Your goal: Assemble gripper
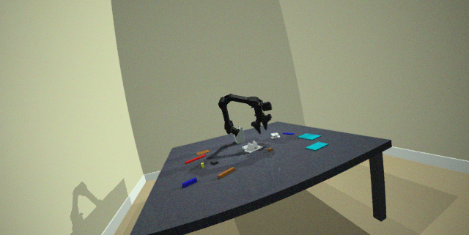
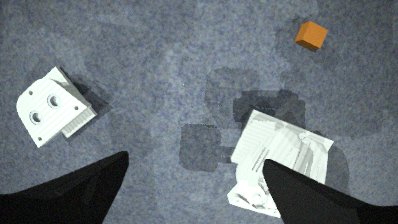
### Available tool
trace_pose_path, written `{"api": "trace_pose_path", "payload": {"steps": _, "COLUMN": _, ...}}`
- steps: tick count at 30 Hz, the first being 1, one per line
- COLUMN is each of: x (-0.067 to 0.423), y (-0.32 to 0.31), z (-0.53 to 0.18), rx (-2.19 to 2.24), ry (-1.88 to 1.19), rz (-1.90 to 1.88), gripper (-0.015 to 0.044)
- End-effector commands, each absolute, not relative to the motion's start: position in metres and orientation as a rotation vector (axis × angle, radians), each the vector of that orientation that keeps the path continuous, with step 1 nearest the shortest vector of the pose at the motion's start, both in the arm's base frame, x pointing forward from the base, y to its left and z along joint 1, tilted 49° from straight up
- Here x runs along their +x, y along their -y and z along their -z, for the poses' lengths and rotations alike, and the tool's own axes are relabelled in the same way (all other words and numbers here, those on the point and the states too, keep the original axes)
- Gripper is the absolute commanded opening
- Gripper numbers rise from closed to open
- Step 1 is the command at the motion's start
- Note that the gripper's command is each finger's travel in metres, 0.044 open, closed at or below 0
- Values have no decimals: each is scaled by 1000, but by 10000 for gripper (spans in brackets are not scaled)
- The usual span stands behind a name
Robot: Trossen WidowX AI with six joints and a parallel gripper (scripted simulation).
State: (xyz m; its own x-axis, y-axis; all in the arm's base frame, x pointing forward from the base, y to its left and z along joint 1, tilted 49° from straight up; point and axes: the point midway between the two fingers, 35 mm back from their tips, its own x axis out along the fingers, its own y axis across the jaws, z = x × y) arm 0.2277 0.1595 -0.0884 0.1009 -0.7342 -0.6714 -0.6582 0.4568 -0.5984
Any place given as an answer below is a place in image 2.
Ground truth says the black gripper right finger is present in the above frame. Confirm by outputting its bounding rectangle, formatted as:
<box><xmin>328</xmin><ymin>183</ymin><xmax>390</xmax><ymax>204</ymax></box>
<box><xmin>262</xmin><ymin>159</ymin><xmax>398</xmax><ymax>224</ymax></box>

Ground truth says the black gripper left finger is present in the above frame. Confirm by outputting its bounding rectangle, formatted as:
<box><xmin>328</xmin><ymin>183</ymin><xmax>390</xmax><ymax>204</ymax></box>
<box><xmin>0</xmin><ymin>151</ymin><xmax>129</xmax><ymax>224</ymax></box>

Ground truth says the orange cube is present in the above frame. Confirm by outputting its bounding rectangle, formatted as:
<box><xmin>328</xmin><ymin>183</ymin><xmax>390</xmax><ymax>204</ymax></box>
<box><xmin>294</xmin><ymin>21</ymin><xmax>328</xmax><ymax>50</ymax></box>

